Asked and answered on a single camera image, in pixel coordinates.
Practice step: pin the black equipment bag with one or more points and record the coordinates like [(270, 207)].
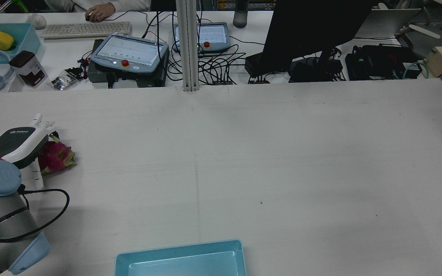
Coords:
[(378, 63)]

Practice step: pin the bystander white sleeve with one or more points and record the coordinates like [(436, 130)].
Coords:
[(129, 4)]

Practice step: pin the bystander bare hand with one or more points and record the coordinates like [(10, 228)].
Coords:
[(102, 10)]

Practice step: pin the large grey teach pendant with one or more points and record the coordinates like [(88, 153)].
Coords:
[(129, 51)]

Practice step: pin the yellow bell pepper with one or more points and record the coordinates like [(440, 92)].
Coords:
[(0, 40)]

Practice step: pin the small grey teach pendant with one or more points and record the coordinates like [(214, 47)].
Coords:
[(213, 36)]

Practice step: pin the beige computer keyboard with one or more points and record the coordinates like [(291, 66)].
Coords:
[(86, 30)]

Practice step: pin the white laptop lid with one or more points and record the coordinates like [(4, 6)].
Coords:
[(386, 23)]

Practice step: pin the white round mouse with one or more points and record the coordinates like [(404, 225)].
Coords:
[(38, 21)]

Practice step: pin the grey office chair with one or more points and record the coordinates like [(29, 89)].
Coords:
[(428, 44)]

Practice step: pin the light blue plastic bin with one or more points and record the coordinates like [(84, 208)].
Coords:
[(175, 255)]

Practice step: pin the grey drink bottle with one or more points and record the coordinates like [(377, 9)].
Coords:
[(240, 15)]

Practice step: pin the silver aluminium profile post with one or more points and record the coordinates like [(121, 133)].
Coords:
[(188, 46)]

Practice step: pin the black box under pendant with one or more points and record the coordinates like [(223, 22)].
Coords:
[(140, 78)]

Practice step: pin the light blue storage tray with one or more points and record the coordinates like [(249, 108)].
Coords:
[(23, 38)]

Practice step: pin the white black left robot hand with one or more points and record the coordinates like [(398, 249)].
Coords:
[(15, 143)]

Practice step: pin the dark red white container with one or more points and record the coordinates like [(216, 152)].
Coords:
[(29, 71)]

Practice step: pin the silver foil packet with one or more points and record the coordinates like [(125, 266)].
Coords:
[(63, 81)]

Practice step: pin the black computer monitor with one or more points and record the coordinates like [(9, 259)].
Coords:
[(313, 27)]

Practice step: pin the pink dragon fruit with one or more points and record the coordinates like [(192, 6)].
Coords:
[(56, 156)]

